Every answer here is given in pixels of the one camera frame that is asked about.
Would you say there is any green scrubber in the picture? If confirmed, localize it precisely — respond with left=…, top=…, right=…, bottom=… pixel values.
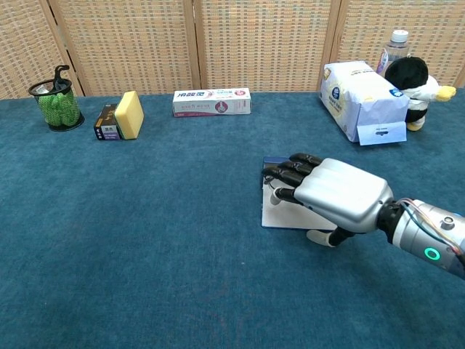
left=38, top=90, right=81, bottom=127

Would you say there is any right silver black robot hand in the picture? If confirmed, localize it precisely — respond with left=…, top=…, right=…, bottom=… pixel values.
left=261, top=152, right=395, bottom=248

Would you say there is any white toothpaste box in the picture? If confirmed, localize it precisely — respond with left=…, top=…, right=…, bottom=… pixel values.
left=171, top=87, right=253, bottom=119

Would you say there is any blue carpet table cover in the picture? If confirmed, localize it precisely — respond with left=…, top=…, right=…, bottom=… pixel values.
left=0, top=90, right=465, bottom=349

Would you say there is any black white plush toy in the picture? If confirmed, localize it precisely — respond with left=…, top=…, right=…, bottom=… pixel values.
left=384, top=54, right=458, bottom=132

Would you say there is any clear water bottle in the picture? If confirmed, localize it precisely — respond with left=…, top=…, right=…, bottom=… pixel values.
left=376, top=29, right=411, bottom=79

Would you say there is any white tissue pack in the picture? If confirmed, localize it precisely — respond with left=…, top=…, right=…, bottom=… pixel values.
left=318, top=60, right=411, bottom=147

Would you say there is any small black box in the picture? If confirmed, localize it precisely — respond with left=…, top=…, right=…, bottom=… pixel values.
left=93, top=103, right=123, bottom=142

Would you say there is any yellow sponge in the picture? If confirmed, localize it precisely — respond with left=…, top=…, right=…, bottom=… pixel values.
left=114, top=90, right=145, bottom=140

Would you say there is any blue glasses case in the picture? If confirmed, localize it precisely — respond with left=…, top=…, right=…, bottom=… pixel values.
left=260, top=156, right=360, bottom=232

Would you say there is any woven bamboo folding screen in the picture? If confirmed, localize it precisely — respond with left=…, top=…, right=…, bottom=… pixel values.
left=0, top=0, right=465, bottom=100

